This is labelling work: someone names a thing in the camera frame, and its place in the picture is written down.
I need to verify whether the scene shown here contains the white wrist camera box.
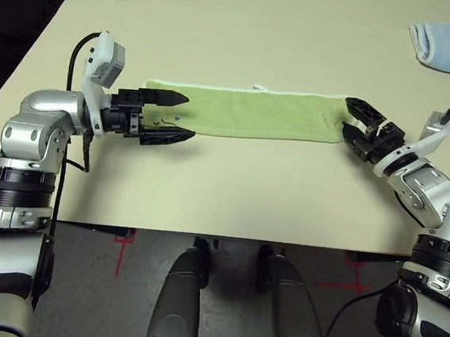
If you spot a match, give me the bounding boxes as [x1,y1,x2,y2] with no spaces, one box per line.
[75,29,130,139]
[371,105,450,183]

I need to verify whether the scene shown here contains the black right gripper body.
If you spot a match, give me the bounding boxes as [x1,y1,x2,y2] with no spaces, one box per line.
[351,117,410,169]

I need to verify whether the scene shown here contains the green towel white trim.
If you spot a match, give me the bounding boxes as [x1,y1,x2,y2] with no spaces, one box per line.
[139,71,351,149]

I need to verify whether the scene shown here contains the grey robot left leg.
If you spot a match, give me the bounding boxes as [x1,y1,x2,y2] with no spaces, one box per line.
[147,233,213,337]

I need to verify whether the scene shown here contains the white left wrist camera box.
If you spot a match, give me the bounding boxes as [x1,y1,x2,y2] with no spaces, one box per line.
[75,29,130,139]

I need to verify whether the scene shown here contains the black table foot bar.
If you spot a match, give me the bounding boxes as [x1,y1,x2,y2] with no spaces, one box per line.
[349,250,411,269]
[54,219,136,239]

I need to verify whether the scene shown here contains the grey robot leg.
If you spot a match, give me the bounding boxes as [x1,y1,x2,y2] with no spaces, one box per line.
[147,233,213,337]
[250,243,333,337]

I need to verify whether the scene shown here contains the grey robot right leg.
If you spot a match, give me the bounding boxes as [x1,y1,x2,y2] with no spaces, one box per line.
[250,243,333,337]

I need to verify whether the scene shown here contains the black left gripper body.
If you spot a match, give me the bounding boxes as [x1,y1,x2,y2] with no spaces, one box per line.
[98,84,148,140]

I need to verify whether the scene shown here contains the black foam floor mat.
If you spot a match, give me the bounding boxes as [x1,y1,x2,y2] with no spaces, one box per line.
[0,0,63,93]

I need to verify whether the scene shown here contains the black left camera cable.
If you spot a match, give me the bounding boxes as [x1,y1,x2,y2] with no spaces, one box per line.
[48,29,105,242]

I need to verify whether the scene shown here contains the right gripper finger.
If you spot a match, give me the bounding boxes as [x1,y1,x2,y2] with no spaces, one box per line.
[338,121,374,159]
[342,96,389,132]

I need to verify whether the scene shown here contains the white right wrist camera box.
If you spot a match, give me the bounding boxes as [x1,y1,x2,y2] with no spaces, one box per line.
[371,105,450,183]

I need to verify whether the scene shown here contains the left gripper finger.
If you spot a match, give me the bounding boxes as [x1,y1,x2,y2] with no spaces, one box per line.
[138,123,197,151]
[138,86,191,111]

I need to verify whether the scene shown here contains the folded light blue towel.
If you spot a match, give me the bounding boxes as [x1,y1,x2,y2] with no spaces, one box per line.
[405,18,450,75]

